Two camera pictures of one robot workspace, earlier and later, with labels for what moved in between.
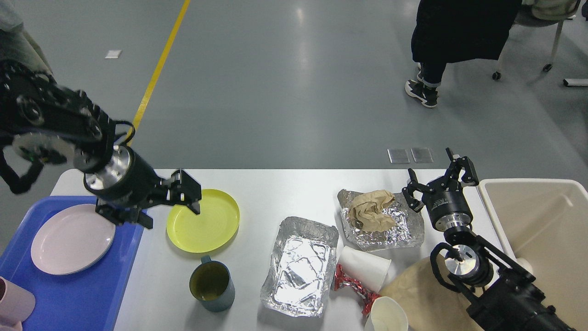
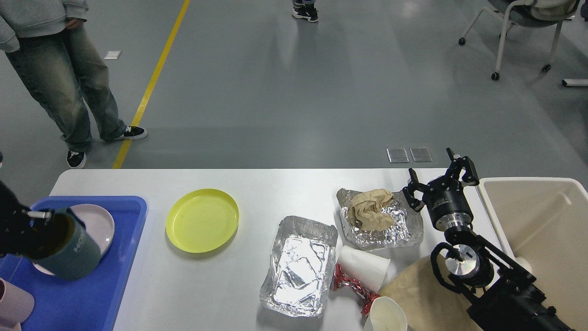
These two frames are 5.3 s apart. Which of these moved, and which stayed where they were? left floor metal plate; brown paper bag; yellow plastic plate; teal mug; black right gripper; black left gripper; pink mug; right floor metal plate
Moved: teal mug; black left gripper
Stayed: black right gripper; pink mug; left floor metal plate; right floor metal plate; yellow plastic plate; brown paper bag
